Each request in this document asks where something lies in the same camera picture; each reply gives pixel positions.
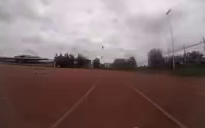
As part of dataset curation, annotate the tall light pole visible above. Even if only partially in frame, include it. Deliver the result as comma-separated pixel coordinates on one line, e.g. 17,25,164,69
165,8,176,70
100,44,105,65

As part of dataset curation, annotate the row of trees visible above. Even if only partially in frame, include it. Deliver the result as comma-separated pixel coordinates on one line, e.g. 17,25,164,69
53,52,102,70

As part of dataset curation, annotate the red running track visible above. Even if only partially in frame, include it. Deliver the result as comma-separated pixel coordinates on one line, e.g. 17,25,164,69
0,63,205,128

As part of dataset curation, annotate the low grandstand building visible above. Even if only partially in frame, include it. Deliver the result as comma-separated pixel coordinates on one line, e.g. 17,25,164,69
0,54,54,66

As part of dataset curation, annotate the grass strip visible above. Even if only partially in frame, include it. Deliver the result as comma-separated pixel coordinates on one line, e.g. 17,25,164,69
136,64,205,78

